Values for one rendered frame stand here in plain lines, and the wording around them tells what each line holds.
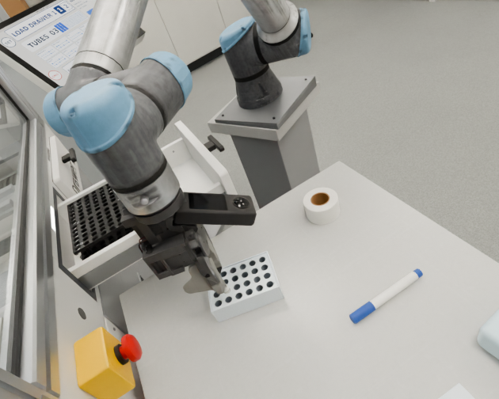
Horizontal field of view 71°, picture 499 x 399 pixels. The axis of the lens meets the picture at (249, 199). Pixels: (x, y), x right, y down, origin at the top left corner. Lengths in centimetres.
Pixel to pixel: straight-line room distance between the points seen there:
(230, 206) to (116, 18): 34
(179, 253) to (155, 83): 23
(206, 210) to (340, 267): 29
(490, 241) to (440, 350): 115
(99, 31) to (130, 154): 27
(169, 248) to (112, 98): 21
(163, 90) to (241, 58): 64
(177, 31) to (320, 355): 360
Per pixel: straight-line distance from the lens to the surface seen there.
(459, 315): 62
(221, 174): 65
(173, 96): 47
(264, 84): 112
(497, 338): 56
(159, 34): 385
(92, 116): 39
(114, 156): 40
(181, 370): 65
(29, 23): 158
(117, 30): 63
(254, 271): 66
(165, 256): 51
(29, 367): 49
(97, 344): 55
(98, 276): 73
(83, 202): 85
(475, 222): 176
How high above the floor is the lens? 130
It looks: 40 degrees down
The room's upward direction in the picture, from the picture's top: 22 degrees counter-clockwise
